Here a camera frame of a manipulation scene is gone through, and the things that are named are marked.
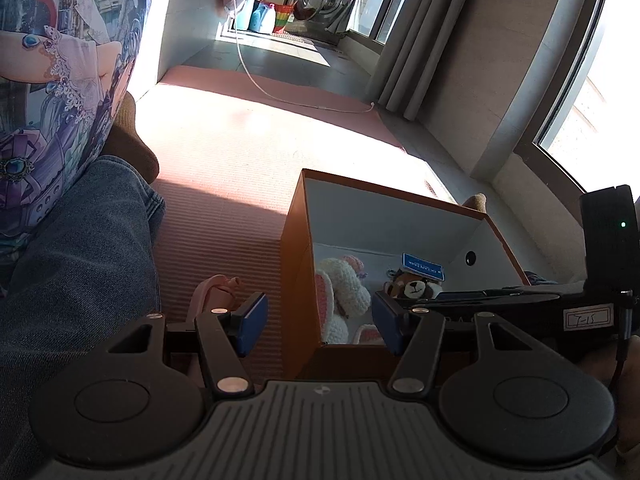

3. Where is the printed figure pillow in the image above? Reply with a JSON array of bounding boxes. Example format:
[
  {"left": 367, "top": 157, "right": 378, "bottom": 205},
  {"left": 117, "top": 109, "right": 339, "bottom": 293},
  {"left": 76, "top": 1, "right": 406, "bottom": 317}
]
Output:
[{"left": 0, "top": 0, "right": 153, "bottom": 296}]

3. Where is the person's right leg in jeans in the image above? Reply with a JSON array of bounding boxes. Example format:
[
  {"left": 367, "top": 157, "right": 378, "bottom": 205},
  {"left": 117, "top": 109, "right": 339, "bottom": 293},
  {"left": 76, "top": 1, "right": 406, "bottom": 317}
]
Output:
[{"left": 524, "top": 270, "right": 563, "bottom": 287}]

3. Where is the light blue jug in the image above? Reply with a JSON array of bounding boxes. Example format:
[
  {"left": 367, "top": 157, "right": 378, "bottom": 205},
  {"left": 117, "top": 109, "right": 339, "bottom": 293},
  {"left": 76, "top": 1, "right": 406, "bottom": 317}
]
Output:
[{"left": 234, "top": 0, "right": 257, "bottom": 31}]

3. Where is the white cable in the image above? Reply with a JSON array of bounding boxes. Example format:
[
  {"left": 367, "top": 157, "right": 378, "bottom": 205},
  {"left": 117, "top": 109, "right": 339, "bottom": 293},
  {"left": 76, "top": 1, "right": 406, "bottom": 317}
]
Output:
[{"left": 222, "top": 0, "right": 376, "bottom": 113}]

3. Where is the grey curtain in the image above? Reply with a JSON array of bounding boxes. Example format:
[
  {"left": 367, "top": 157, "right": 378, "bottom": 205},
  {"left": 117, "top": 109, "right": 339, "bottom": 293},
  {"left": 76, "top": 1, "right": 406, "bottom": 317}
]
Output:
[{"left": 367, "top": 0, "right": 481, "bottom": 121}]

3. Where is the person's left foot brown sock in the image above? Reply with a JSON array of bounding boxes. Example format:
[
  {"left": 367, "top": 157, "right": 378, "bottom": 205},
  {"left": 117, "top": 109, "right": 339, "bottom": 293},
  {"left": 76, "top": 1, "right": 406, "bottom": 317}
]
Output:
[{"left": 100, "top": 92, "right": 161, "bottom": 183}]

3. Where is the white crochet bunny plush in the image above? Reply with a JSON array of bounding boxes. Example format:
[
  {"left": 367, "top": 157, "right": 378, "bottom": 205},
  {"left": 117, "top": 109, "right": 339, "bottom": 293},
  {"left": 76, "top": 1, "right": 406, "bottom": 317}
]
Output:
[{"left": 314, "top": 256, "right": 386, "bottom": 346}]

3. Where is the dark framed window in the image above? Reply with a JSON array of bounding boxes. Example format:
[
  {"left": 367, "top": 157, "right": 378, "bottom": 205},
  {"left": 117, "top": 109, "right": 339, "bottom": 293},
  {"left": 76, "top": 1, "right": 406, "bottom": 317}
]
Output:
[{"left": 532, "top": 0, "right": 640, "bottom": 196}]

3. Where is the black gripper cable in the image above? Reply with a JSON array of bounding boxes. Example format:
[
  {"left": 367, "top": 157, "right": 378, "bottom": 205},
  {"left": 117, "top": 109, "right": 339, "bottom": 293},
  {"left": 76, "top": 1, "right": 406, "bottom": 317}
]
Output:
[{"left": 607, "top": 292, "right": 632, "bottom": 388}]

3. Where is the person's leg in jeans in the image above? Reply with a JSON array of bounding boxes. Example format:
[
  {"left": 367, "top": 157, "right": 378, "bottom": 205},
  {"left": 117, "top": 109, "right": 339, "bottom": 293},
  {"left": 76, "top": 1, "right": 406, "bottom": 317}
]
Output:
[
  {"left": 0, "top": 155, "right": 166, "bottom": 480},
  {"left": 524, "top": 270, "right": 563, "bottom": 287}
]

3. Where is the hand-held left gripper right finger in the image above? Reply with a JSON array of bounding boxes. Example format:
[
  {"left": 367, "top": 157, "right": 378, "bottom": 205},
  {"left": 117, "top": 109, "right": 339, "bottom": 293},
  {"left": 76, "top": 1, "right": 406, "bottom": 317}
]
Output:
[{"left": 372, "top": 291, "right": 548, "bottom": 401}]

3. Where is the orange cardboard box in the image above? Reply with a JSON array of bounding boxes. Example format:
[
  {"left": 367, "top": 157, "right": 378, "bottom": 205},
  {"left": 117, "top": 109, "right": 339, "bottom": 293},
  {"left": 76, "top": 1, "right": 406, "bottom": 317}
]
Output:
[{"left": 280, "top": 169, "right": 531, "bottom": 381}]

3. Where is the person's left leg in jeans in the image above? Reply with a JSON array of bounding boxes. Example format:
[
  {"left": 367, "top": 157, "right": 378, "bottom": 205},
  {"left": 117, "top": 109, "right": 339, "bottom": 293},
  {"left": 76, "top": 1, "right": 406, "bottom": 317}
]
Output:
[{"left": 0, "top": 155, "right": 166, "bottom": 480}]

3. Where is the brown teddy bear blue cap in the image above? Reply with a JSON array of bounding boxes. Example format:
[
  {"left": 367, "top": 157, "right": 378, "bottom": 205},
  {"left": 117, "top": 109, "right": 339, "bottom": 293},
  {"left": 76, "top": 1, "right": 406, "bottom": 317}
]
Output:
[{"left": 382, "top": 252, "right": 446, "bottom": 306}]

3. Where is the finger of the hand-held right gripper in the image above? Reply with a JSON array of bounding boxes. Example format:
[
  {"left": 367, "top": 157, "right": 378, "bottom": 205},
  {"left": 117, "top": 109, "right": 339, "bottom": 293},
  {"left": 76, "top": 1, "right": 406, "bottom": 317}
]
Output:
[{"left": 397, "top": 282, "right": 588, "bottom": 317}]

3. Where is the pink ribbed floor mat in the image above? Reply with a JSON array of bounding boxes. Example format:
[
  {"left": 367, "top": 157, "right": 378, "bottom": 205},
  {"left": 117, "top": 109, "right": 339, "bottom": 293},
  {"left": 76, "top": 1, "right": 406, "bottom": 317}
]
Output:
[{"left": 135, "top": 65, "right": 461, "bottom": 391}]

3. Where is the rainbow striped bag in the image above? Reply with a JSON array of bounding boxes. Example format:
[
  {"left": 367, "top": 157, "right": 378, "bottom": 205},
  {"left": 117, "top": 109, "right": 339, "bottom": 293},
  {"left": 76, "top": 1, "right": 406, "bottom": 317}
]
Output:
[{"left": 272, "top": 4, "right": 296, "bottom": 35}]

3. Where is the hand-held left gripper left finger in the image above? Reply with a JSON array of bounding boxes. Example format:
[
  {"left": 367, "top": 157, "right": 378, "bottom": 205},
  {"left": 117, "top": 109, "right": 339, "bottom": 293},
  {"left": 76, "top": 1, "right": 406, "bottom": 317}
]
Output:
[{"left": 109, "top": 292, "right": 269, "bottom": 401}]

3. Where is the pink selfie stick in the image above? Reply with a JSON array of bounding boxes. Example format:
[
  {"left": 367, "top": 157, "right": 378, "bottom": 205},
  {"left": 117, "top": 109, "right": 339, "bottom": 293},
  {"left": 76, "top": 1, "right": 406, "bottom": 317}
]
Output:
[{"left": 187, "top": 275, "right": 242, "bottom": 323}]

